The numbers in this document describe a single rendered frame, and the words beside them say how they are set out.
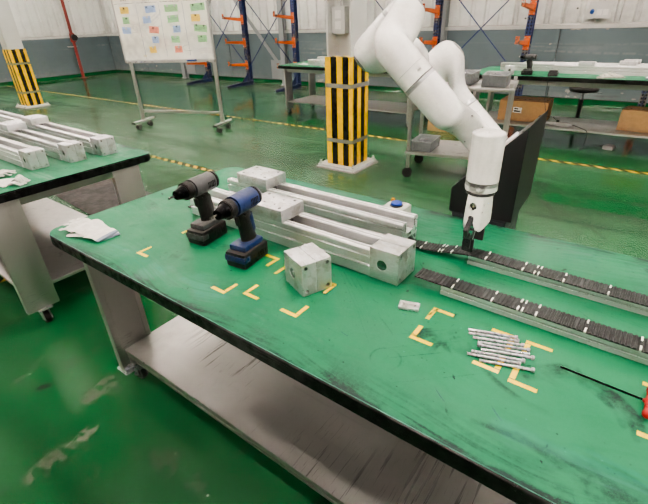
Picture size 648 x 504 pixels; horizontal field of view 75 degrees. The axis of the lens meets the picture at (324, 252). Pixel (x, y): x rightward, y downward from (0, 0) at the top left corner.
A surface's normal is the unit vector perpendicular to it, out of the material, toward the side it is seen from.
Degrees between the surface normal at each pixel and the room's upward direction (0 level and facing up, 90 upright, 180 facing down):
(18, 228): 90
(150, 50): 88
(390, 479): 0
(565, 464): 0
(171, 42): 90
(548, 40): 90
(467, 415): 0
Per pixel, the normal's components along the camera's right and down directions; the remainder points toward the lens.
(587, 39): -0.59, 0.40
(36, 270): 0.80, 0.27
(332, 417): -0.04, -0.88
